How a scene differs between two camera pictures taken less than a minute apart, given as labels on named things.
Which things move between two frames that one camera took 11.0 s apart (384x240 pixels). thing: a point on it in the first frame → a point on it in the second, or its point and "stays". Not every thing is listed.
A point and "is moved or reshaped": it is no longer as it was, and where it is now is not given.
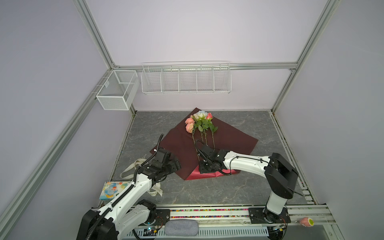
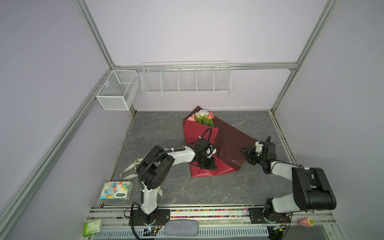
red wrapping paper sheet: [182, 144] is moved or reshaped
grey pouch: [181, 227] stays
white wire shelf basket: [186, 77] stays
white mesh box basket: [119, 90] stays
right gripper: [202, 169] → [249, 151]
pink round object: [307, 222] stays
